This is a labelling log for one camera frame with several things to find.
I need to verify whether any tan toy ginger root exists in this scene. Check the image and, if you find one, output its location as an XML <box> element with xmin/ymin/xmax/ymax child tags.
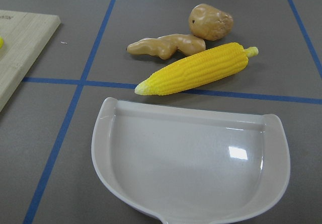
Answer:
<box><xmin>126</xmin><ymin>34</ymin><xmax>206</xmax><ymax>60</ymax></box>

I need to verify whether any beige plastic dustpan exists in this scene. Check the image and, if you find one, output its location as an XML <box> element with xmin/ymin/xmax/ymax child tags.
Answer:
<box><xmin>91</xmin><ymin>98</ymin><xmax>290</xmax><ymax>223</ymax></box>

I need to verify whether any yellow toy corn cob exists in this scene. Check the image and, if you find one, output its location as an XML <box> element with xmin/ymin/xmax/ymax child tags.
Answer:
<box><xmin>134</xmin><ymin>42</ymin><xmax>259</xmax><ymax>96</ymax></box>

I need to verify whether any brown toy potato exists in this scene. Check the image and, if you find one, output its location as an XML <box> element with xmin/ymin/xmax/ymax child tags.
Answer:
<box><xmin>188</xmin><ymin>4</ymin><xmax>234</xmax><ymax>41</ymax></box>

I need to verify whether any bamboo cutting board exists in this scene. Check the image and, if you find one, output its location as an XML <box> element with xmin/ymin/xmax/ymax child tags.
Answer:
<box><xmin>1</xmin><ymin>10</ymin><xmax>61</xmax><ymax>109</ymax></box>

